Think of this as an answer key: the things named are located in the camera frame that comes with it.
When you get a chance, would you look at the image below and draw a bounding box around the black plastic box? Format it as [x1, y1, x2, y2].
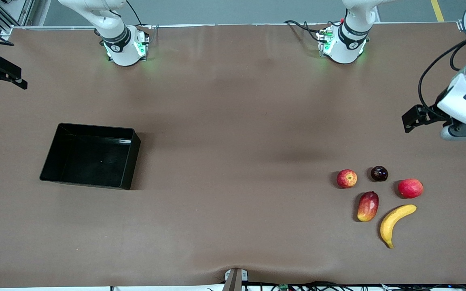
[39, 123, 141, 190]

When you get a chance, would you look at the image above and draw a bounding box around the black base cable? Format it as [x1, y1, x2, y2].
[284, 19, 326, 43]
[126, 0, 143, 27]

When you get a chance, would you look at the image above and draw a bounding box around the yellow banana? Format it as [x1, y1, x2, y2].
[380, 204, 417, 249]

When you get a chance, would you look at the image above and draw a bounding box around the plain red round fruit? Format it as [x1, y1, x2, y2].
[398, 178, 424, 199]

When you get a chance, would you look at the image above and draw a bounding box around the red yellow striped apple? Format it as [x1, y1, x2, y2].
[336, 169, 358, 189]

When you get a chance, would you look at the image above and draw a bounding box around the dark purple plum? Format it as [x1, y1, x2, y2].
[370, 165, 389, 182]

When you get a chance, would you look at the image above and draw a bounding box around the red yellow mango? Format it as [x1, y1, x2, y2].
[357, 191, 379, 222]

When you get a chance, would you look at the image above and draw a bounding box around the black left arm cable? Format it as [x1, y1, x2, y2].
[418, 38, 466, 118]

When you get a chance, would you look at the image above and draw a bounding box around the black left base cable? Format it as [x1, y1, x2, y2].
[284, 19, 326, 43]

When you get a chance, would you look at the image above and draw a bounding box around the black right base cable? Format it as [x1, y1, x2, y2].
[126, 0, 143, 27]

